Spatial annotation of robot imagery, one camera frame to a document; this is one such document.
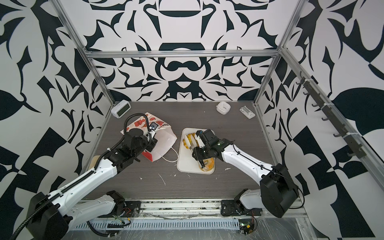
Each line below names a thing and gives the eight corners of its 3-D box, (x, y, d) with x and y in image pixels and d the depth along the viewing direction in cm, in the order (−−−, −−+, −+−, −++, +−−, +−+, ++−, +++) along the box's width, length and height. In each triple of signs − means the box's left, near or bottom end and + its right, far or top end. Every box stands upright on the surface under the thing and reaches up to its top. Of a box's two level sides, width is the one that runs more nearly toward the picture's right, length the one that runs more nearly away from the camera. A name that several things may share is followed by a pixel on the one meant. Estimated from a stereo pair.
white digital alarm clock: (114, 117, 113) (110, 110, 106) (126, 106, 120) (122, 98, 114) (120, 120, 111) (116, 112, 105) (131, 108, 118) (128, 101, 112)
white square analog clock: (214, 108, 118) (214, 106, 115) (221, 102, 122) (222, 99, 119) (224, 115, 113) (225, 112, 111) (231, 108, 118) (232, 106, 115)
